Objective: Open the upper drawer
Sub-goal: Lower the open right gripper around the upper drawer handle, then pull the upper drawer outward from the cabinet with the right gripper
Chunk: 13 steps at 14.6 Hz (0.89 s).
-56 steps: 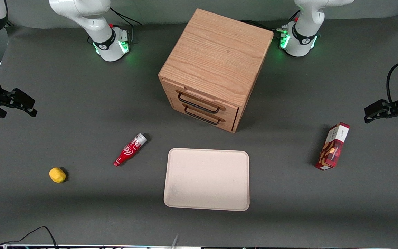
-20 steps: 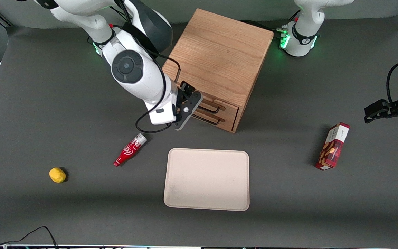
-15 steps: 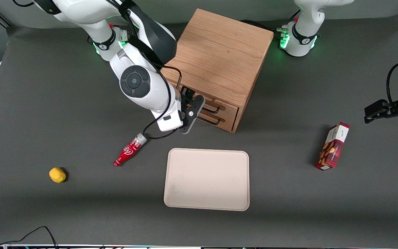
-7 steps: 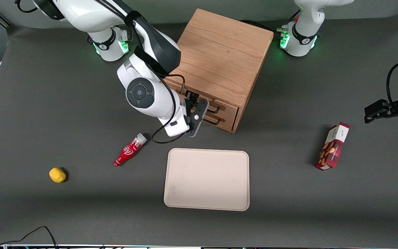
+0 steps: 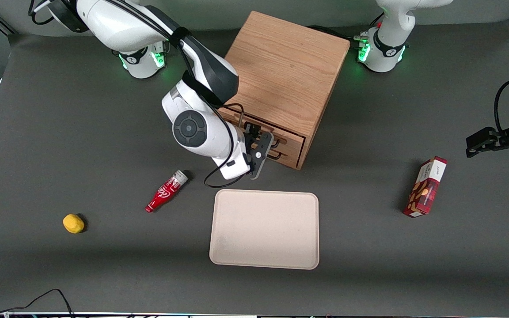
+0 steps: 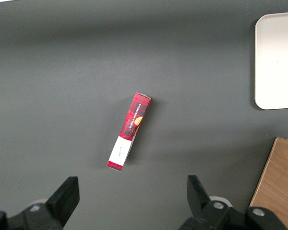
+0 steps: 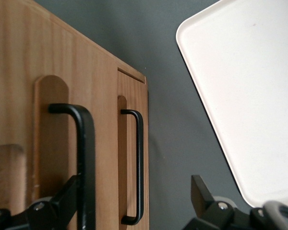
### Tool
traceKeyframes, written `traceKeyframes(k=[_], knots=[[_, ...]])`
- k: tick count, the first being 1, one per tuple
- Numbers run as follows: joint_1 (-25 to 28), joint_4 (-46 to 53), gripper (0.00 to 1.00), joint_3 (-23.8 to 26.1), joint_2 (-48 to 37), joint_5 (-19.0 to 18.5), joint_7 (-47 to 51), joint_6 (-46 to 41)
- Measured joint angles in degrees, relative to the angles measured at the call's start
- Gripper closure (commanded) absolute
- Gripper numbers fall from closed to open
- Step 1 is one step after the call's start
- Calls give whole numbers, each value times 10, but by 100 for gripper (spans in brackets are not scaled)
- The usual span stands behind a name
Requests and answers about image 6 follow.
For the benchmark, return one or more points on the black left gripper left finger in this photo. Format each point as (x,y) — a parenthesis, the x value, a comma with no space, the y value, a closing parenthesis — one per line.
(64,198)

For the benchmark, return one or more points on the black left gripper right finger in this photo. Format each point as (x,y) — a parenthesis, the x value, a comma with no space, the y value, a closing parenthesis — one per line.
(198,196)

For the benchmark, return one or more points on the brown wooden board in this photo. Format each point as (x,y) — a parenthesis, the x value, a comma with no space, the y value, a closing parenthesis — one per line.
(278,182)

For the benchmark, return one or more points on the red plaid cookie box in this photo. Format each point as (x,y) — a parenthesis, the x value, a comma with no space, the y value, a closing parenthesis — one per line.
(130,130)

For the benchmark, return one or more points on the white rounded plastic tray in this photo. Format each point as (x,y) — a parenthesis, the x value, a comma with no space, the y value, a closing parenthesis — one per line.
(277,60)

